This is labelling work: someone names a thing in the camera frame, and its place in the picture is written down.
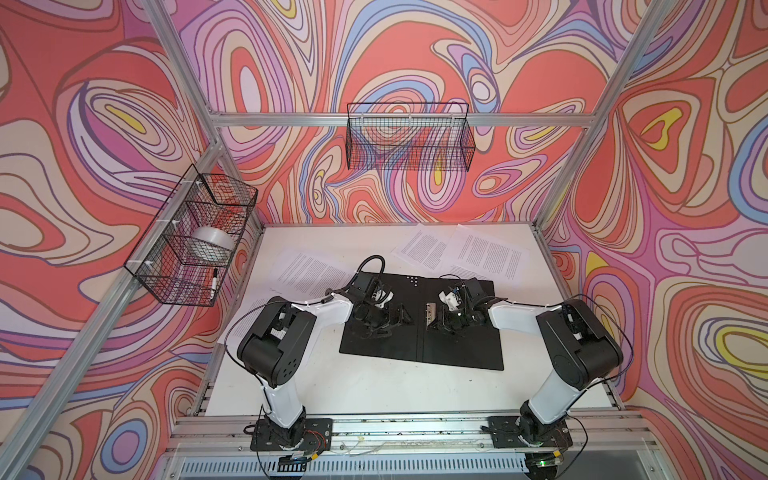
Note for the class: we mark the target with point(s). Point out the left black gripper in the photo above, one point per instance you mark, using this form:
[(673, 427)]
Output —
[(387, 322)]

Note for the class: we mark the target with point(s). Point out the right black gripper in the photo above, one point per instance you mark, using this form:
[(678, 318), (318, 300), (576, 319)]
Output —
[(444, 321)]

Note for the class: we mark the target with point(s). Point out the orange and black folder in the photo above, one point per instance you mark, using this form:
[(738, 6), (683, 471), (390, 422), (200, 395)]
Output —
[(473, 347)]

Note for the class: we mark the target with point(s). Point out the printed paper sheet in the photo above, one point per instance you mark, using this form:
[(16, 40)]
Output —
[(471, 253), (301, 275), (425, 246), (242, 321)]

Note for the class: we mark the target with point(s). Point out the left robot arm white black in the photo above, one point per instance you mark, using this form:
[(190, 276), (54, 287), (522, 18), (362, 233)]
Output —
[(284, 334)]

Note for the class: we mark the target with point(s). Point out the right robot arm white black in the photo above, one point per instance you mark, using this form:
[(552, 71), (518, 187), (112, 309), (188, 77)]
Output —
[(581, 351)]

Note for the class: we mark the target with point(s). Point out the metal folder clip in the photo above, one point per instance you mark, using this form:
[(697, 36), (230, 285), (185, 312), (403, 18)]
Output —
[(430, 314)]

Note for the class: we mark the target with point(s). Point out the green circuit board right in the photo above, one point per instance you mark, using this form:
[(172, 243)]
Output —
[(544, 460)]

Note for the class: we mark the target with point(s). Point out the green circuit board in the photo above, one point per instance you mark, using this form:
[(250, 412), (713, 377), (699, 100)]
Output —
[(291, 463), (544, 460)]

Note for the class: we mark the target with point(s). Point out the green circuit board left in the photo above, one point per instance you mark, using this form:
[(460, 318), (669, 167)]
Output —
[(291, 463)]

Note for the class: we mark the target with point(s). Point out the black marker in basket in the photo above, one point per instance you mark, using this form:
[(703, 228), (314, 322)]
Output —
[(214, 282)]

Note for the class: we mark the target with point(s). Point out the white tape roll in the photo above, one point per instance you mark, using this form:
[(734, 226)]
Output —
[(211, 245)]

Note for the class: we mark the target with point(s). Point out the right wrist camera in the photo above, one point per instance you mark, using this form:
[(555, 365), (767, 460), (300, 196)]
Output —
[(473, 291)]

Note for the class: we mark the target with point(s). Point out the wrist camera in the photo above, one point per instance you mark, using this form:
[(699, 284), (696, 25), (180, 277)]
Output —
[(362, 287), (473, 291)]

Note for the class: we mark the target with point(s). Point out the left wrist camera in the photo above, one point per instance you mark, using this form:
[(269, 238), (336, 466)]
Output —
[(362, 287)]

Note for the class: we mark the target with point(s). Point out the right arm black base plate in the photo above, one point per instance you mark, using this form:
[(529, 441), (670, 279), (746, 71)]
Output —
[(527, 432)]

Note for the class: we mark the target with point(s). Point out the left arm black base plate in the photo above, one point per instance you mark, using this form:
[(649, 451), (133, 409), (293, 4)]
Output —
[(312, 435)]

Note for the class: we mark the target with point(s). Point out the black wire basket at back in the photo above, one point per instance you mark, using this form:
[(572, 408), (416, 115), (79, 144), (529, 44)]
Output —
[(409, 136)]

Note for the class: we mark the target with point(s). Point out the black wire basket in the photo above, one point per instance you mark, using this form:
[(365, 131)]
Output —
[(185, 256), (409, 136)]

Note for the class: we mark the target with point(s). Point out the black wire basket on left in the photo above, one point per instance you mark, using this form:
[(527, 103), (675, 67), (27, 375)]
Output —
[(185, 256)]

